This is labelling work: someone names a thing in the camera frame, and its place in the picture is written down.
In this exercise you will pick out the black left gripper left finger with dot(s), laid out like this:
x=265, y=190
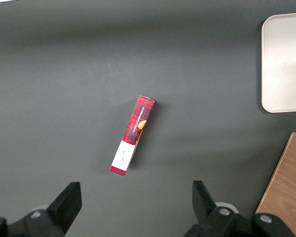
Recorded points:
x=61, y=207

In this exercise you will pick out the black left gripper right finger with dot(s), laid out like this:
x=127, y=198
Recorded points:
x=207, y=212

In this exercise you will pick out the wooden drawer cabinet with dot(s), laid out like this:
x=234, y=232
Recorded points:
x=286, y=187

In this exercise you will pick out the red plaid cookie box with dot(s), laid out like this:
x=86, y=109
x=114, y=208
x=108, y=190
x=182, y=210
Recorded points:
x=135, y=128

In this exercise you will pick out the beige plastic tray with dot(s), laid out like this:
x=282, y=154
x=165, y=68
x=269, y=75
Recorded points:
x=286, y=61

